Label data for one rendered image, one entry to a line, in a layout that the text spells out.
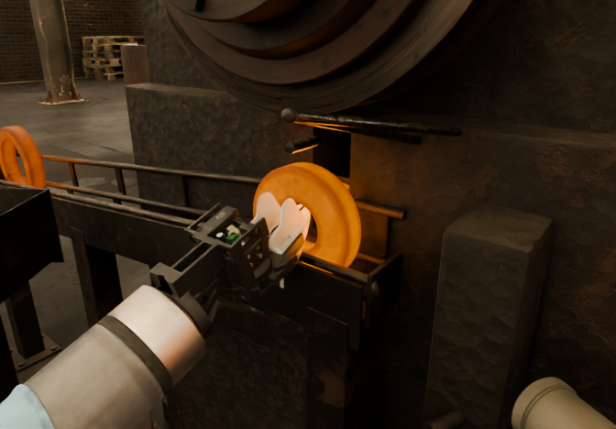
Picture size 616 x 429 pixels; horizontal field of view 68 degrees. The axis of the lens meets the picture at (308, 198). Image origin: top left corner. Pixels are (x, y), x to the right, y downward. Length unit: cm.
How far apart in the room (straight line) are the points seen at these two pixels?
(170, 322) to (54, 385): 10
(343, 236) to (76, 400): 30
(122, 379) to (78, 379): 3
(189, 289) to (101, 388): 11
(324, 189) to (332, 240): 6
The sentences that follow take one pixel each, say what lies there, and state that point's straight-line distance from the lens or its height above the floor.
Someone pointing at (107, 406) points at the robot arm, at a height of 69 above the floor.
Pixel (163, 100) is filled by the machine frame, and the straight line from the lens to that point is 85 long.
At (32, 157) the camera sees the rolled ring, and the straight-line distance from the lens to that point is 126.
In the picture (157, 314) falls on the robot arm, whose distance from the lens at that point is 43.
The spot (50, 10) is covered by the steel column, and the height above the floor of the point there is 123.
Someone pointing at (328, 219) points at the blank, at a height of 76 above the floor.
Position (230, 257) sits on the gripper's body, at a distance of 46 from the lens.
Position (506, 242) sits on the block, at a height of 80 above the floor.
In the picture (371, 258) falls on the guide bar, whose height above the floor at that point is 70.
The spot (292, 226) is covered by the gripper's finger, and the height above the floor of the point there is 75.
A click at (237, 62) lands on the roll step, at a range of 53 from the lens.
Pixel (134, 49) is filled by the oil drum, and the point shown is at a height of 85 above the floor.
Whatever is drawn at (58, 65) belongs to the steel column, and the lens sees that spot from 750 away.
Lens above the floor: 97
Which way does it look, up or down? 20 degrees down
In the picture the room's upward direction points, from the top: straight up
